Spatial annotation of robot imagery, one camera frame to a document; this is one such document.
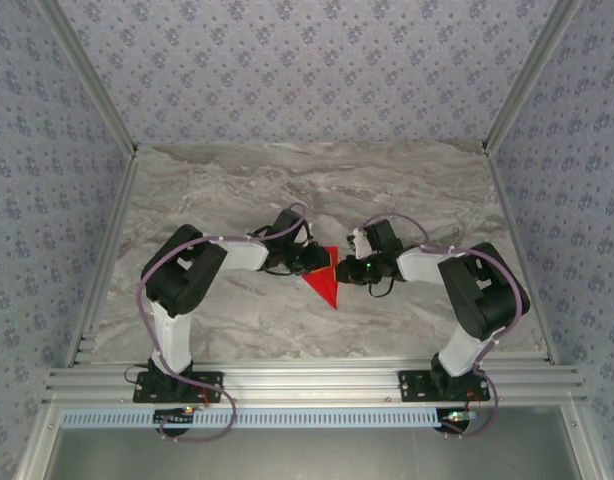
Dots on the red square paper sheet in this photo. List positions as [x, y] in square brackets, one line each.
[328, 290]

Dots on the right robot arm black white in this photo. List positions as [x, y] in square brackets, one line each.
[487, 295]

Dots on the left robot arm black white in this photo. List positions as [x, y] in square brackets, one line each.
[187, 270]

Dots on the aluminium cross beam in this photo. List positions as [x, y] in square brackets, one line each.
[307, 382]

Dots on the small circuit board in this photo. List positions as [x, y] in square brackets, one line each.
[457, 416]
[174, 416]

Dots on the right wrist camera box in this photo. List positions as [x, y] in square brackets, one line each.
[358, 244]

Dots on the aluminium side rail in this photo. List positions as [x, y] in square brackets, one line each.
[508, 215]
[104, 260]

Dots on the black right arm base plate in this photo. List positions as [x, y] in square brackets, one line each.
[412, 387]

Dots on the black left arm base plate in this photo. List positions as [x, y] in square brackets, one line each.
[209, 387]

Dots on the aluminium frame post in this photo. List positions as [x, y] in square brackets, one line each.
[529, 75]
[93, 75]

